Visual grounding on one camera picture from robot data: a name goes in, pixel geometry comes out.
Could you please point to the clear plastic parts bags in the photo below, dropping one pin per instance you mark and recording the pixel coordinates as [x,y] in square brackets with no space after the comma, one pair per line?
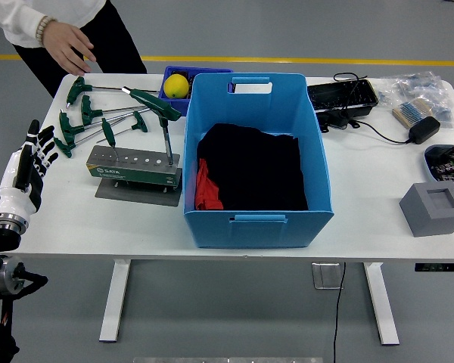
[420,87]

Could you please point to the person's right hand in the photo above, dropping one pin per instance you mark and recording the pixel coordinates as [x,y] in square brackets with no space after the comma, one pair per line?
[64,45]

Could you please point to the grey cube box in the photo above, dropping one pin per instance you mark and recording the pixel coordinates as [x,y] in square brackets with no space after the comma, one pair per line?
[423,219]

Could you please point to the light blue bowl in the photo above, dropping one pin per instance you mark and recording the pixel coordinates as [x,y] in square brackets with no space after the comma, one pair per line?
[428,160]

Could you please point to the grey metal hex key stand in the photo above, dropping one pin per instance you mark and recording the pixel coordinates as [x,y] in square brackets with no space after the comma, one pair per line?
[136,175]

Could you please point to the metal floor plate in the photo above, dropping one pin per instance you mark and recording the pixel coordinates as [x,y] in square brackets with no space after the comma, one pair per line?
[325,276]

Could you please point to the white table leg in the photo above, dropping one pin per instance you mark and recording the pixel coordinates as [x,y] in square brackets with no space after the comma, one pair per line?
[382,302]
[115,298]

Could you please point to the red cloth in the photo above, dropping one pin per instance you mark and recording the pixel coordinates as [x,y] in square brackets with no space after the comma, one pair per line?
[206,189]

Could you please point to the large light blue box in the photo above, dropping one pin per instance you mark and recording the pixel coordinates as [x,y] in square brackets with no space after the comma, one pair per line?
[257,234]

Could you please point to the black plug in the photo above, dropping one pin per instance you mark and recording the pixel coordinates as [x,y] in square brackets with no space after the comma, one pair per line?
[338,120]

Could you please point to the black power adapter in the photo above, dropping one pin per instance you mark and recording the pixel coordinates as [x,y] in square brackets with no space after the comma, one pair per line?
[423,129]

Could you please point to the pile of electronic parts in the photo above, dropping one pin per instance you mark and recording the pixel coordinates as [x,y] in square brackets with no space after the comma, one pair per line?
[450,166]

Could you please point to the black cloth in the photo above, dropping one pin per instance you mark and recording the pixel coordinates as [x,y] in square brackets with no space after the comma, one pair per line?
[257,166]

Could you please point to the person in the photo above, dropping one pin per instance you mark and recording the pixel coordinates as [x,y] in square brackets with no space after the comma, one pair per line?
[113,45]

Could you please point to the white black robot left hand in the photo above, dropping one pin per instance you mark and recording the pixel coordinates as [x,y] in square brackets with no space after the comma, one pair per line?
[13,177]

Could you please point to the bundle of taped resistors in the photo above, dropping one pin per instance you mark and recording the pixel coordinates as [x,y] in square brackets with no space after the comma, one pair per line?
[408,111]

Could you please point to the small dark blue bin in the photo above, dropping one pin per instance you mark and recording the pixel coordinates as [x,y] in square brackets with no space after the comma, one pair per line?
[174,104]

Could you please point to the black table control panel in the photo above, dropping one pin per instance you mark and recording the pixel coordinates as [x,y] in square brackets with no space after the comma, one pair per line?
[439,267]

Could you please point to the black rectangular tray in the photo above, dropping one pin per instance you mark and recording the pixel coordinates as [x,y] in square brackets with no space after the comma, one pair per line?
[340,94]

